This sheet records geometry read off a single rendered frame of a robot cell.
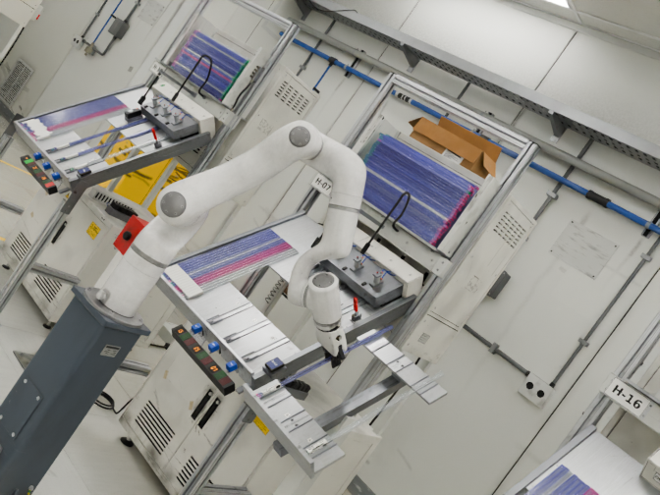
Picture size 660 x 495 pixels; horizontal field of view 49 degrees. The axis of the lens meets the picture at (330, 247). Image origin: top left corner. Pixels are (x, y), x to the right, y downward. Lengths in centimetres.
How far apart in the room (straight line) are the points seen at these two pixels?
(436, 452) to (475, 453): 23
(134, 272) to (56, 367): 34
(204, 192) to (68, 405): 72
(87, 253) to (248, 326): 133
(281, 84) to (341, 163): 177
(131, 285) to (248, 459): 89
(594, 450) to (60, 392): 154
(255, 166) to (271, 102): 174
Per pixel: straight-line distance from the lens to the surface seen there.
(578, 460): 229
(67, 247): 379
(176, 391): 299
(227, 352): 243
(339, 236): 200
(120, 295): 212
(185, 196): 201
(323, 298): 200
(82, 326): 215
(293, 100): 384
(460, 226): 261
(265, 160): 202
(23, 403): 227
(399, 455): 424
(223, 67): 372
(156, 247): 208
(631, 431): 249
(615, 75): 449
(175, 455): 294
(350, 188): 200
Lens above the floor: 134
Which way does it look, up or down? 4 degrees down
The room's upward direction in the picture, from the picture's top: 35 degrees clockwise
